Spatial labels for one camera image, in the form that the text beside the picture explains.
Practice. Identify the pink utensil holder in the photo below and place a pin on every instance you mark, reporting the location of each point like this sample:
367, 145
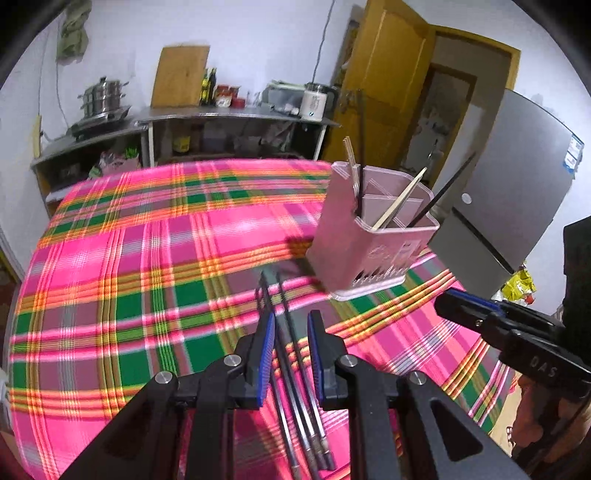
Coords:
341, 240

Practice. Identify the clear drinking glass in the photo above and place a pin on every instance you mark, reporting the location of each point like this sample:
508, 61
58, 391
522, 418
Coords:
252, 98

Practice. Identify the wooden door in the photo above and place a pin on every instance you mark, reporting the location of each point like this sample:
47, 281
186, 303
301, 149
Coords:
383, 83

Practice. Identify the black chopstick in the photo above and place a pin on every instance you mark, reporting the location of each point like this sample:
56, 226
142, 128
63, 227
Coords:
294, 332
303, 406
288, 429
360, 138
443, 189

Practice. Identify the long steel counter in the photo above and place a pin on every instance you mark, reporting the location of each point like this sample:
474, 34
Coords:
221, 113

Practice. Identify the yellow snack bag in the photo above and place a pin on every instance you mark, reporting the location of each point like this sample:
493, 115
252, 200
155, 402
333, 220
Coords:
519, 284

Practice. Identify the steel steamer pot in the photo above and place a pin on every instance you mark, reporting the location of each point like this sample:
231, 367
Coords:
104, 97

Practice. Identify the red round container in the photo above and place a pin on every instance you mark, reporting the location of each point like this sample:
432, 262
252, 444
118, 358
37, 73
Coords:
239, 102

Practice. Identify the red lid jar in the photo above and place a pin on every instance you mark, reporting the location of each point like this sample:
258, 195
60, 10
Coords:
223, 97

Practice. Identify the person's dark clothing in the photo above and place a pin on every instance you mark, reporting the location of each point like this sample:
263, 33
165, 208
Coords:
579, 267

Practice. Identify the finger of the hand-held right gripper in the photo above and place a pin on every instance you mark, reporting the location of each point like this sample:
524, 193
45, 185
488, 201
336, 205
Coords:
480, 299
457, 311

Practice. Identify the pink plastic bag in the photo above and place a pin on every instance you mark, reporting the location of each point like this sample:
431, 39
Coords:
120, 161

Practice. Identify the small red jar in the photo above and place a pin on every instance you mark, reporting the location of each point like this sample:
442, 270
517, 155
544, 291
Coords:
234, 91

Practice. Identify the person's right hand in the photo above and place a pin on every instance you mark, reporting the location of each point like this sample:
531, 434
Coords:
531, 415

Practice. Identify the white electric kettle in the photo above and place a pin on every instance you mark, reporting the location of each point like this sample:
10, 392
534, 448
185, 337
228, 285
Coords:
316, 104

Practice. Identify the black induction cooker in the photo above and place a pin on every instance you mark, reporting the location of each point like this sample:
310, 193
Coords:
99, 122

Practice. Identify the wooden door frame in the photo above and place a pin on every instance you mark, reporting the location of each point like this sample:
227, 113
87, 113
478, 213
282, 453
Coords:
485, 46

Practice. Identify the yellow jar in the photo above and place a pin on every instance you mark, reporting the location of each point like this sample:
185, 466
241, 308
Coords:
182, 144

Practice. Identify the low steel counter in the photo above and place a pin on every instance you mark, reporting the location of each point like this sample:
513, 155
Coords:
64, 147

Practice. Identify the pink plaid tablecloth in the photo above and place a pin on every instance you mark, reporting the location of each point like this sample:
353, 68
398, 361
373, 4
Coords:
138, 286

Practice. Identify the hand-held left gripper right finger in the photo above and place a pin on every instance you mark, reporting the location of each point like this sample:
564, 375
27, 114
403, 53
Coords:
316, 357

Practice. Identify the dark oil bottle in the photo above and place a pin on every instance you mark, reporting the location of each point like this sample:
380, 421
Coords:
212, 87
204, 90

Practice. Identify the yellowed power strip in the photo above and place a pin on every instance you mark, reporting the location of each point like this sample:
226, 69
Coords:
36, 136

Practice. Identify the green hanging cloth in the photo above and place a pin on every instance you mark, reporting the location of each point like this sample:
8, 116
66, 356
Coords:
74, 32

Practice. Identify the grey refrigerator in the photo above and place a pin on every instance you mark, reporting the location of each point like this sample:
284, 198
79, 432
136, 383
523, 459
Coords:
517, 170

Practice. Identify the wooden chopstick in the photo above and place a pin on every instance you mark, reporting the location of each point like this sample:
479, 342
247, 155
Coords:
401, 198
354, 175
350, 161

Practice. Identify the wooden cutting board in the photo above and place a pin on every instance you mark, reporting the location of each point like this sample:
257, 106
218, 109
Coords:
180, 78

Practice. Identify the grey storage box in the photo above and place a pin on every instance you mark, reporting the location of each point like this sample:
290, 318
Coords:
284, 94

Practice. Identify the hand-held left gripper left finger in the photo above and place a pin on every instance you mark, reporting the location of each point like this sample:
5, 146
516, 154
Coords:
267, 357

